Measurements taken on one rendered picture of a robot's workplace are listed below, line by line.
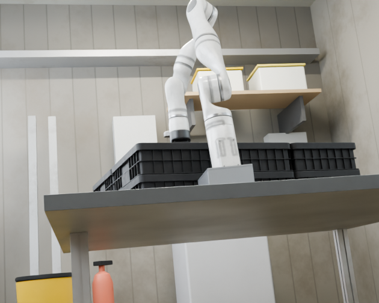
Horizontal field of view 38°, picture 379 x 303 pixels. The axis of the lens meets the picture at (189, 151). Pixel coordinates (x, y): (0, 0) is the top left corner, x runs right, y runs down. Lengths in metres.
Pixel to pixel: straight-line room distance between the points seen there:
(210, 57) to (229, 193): 0.63
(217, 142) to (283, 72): 3.01
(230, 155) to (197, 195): 0.35
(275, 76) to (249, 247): 1.48
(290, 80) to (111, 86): 1.57
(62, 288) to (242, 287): 1.28
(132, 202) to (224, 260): 2.65
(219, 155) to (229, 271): 2.34
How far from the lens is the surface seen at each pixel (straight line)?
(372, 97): 4.68
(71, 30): 5.14
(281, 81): 4.64
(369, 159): 4.75
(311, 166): 2.11
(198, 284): 3.91
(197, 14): 2.05
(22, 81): 4.96
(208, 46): 1.91
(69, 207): 1.35
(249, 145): 1.98
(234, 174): 1.67
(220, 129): 1.72
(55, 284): 3.44
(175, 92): 1.99
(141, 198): 1.36
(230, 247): 3.98
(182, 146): 1.87
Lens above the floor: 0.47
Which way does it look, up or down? 13 degrees up
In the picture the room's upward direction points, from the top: 6 degrees counter-clockwise
